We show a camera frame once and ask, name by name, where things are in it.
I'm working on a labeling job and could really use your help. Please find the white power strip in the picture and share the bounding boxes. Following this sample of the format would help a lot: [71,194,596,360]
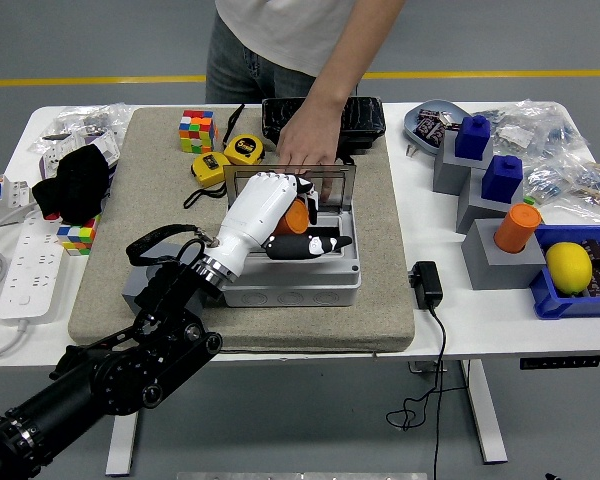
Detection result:
[0,218,67,321]

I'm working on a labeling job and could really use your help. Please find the black cloth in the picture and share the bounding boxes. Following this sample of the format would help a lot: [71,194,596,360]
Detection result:
[31,144,112,225]

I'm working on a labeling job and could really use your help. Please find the black table control panel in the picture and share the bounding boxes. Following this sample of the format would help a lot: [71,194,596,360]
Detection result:
[519,354,600,371]

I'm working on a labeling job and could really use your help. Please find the black adapter cord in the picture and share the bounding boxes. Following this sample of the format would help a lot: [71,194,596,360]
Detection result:
[384,304,469,480]

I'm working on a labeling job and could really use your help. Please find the yellow tape measure black strap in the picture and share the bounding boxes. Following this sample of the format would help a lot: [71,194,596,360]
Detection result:
[183,151,236,210]

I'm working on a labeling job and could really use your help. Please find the clear bag blue resistors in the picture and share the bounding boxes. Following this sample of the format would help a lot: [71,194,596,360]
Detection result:
[529,105,590,161]

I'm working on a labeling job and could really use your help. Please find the dark wrapped candy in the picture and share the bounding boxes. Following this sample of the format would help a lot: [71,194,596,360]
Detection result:
[417,108,455,126]
[413,119,449,149]

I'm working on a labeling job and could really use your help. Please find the grey block with round hole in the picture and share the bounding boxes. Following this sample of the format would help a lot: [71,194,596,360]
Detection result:
[121,243,221,317]

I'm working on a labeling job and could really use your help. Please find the grey-brown fabric mat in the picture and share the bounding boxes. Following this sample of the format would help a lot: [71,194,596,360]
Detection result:
[67,105,416,355]

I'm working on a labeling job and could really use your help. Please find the person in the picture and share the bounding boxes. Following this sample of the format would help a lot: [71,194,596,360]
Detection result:
[204,0,407,106]

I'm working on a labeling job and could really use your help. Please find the black rectangular case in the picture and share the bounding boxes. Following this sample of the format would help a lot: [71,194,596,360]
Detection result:
[261,95,386,166]

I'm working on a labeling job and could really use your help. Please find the person's left hand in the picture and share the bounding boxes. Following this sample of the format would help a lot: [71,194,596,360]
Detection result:
[275,103,343,204]

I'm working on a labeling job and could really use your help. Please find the clear bag white parts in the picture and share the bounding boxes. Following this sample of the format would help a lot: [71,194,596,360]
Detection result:
[484,99,546,154]

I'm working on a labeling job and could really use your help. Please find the blue plastic block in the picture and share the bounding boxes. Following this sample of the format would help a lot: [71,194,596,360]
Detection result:
[453,114,492,162]
[480,154,525,205]

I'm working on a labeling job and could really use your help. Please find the grey junction box clear lid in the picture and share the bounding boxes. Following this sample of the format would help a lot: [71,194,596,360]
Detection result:
[217,164,364,309]

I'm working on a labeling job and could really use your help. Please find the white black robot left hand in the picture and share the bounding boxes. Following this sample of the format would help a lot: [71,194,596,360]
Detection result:
[212,171,354,279]

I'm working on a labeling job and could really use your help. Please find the clear bags small parts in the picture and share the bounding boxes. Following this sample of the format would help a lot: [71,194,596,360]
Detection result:
[39,102,136,151]

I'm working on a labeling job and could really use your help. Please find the clear bag mixed resistors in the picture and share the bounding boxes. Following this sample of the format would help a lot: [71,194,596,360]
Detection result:
[522,151,600,224]

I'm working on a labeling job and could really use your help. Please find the black tweezers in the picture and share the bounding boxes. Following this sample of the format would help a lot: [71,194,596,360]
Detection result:
[222,103,246,151]

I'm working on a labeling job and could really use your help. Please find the colourful puzzle cube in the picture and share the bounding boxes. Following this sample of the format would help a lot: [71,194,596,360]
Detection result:
[178,109,218,155]
[57,215,101,257]

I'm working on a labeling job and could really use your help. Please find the black power adapter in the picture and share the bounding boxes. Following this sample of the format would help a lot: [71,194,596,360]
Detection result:
[407,260,445,311]

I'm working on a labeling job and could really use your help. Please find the white table leg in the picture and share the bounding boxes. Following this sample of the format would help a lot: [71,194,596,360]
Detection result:
[104,409,146,476]
[459,359,509,465]

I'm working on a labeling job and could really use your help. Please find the blue plastic bin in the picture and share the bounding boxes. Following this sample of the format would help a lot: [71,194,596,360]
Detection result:
[528,223,600,321]

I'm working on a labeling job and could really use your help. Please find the yellow tape measure 5m print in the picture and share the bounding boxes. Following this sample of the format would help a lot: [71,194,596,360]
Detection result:
[223,133,267,167]

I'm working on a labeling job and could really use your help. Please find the blue-grey oval dish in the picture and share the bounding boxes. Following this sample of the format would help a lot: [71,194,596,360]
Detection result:
[403,99,474,151]

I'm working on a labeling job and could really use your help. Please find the white switch panel package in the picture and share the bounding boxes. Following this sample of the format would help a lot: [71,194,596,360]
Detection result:
[38,130,122,180]

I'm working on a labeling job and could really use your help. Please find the orange cylinder battery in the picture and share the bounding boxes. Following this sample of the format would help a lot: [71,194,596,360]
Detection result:
[273,197,311,237]
[493,202,543,254]

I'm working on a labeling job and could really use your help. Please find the grey holder block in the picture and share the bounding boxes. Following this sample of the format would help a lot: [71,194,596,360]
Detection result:
[432,129,495,196]
[455,167,526,235]
[461,217,549,291]

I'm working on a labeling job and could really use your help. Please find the yellow lemon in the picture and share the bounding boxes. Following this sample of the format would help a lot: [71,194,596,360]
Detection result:
[544,241,594,295]

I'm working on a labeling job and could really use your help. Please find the white circuit breaker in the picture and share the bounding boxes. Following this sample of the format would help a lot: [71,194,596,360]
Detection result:
[0,173,35,211]

